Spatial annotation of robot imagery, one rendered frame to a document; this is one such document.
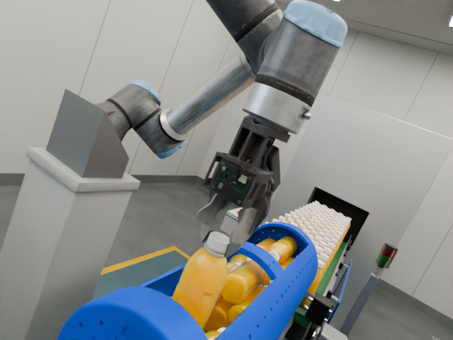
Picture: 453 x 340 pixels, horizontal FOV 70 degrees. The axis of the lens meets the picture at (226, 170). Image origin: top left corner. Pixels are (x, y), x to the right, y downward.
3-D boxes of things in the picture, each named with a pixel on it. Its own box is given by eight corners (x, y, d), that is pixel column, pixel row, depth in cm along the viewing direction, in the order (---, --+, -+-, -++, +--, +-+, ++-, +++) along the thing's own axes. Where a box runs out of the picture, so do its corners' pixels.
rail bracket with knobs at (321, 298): (298, 316, 130) (309, 294, 128) (302, 309, 136) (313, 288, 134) (321, 331, 126) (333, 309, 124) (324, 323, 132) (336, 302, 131)
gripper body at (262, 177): (198, 187, 47) (232, 108, 45) (224, 186, 54) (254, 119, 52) (243, 214, 44) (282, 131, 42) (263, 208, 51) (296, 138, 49)
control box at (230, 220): (219, 229, 156) (227, 210, 154) (235, 223, 174) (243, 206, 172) (236, 239, 152) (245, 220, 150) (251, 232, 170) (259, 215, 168)
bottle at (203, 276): (154, 322, 58) (192, 231, 55) (190, 326, 61) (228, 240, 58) (158, 355, 52) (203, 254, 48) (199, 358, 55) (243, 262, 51)
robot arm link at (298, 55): (334, 33, 51) (367, 18, 41) (298, 107, 53) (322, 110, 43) (281, 5, 49) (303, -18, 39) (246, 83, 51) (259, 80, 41)
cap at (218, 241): (203, 239, 54) (207, 229, 54) (223, 244, 56) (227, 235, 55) (209, 251, 51) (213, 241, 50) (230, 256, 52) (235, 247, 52)
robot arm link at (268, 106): (264, 92, 53) (319, 114, 49) (252, 120, 53) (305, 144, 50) (244, 76, 45) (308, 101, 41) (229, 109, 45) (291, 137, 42)
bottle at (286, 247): (293, 258, 122) (280, 271, 105) (276, 249, 125) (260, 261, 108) (300, 241, 121) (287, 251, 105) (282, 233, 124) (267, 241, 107)
